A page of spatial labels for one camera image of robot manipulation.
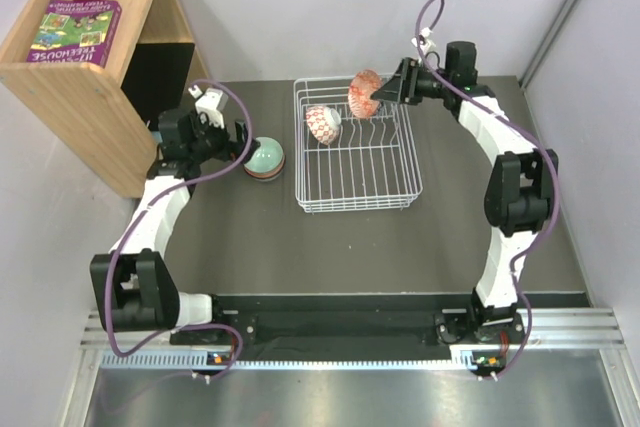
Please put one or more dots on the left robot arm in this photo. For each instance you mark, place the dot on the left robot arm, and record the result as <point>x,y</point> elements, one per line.
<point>132,284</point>

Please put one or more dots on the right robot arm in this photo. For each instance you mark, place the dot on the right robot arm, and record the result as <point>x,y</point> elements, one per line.
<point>519,197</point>

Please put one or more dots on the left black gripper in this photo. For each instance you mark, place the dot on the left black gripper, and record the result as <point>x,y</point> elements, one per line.
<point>231,151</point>

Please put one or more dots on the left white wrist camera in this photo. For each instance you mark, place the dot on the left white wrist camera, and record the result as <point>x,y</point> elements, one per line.
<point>211,102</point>

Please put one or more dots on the wooden shelf unit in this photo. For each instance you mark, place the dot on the wooden shelf unit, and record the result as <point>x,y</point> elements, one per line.
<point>84,104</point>

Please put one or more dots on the white wire dish rack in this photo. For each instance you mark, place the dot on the white wire dish rack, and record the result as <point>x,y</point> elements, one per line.
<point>372,164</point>

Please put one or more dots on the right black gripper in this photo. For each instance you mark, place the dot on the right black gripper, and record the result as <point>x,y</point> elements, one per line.
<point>403,84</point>

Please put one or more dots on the aluminium rail frame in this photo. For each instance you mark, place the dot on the aluminium rail frame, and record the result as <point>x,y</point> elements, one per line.
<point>579,329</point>

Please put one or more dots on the red patterned white bowl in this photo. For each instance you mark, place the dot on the red patterned white bowl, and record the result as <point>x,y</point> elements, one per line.
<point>324,123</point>

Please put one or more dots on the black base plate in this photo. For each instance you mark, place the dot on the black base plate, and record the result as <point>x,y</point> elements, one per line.
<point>360,327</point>

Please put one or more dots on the pale green bowl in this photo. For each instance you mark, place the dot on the pale green bowl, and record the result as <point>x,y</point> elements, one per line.
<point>266,158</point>

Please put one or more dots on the orange red patterned bowl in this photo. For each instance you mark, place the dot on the orange red patterned bowl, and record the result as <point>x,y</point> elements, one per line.
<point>363,85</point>

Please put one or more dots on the purple treehouse book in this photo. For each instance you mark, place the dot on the purple treehouse book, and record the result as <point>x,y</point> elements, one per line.
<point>76,31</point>

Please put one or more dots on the dark bottom bowls stack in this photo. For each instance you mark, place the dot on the dark bottom bowls stack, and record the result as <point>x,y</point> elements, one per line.
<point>266,176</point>

